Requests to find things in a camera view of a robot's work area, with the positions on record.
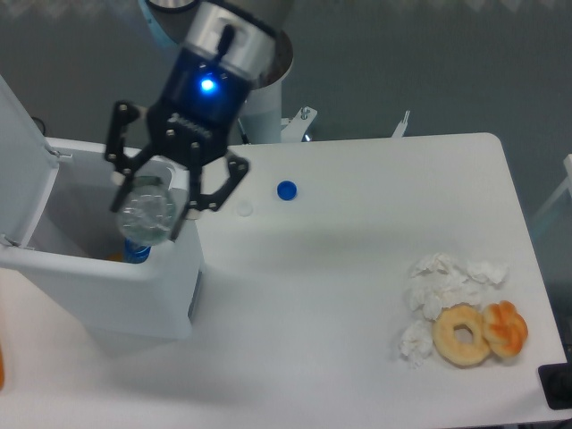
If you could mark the white bottle cap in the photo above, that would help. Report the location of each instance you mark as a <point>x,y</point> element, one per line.
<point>244,209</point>

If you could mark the orange glazed bun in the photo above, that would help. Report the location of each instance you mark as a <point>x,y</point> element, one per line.
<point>504,329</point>

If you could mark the plain ring donut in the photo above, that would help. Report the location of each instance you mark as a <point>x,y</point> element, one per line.
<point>458,336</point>

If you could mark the white trash can lid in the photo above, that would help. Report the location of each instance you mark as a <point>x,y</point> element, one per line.
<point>29,169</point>

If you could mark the clear crushed plastic bottle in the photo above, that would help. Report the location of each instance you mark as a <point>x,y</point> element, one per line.
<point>146,212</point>

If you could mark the blue bottle in bin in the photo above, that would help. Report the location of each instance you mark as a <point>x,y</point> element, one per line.
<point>134,253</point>

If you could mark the white trash can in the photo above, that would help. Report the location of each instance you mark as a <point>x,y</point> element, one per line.
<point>82,271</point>

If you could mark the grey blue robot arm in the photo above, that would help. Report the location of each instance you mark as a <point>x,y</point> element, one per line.
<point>228,47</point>

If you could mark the crumpled white tissue upper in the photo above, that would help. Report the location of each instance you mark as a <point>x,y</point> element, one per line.
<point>438,282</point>

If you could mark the black device at edge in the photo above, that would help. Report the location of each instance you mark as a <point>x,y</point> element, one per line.
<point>556,382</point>

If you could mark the crumpled white tissue lower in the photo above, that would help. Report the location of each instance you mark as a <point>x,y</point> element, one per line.
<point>416,343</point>

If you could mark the blue bottle cap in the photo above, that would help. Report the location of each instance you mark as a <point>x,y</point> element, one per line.
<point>286,190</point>

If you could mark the orange object at left edge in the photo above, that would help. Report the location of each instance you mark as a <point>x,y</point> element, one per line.
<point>2,369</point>

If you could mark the crumpled white tissue right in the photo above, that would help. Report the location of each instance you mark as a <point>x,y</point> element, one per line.
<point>487,272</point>

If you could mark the crumpled white tissue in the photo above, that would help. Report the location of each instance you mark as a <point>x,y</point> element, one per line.
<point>487,272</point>
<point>416,343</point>
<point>438,282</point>

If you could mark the white frame at right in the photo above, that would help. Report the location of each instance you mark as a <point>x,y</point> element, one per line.
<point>553,207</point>

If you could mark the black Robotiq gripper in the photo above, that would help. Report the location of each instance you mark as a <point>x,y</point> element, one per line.
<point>196,111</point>

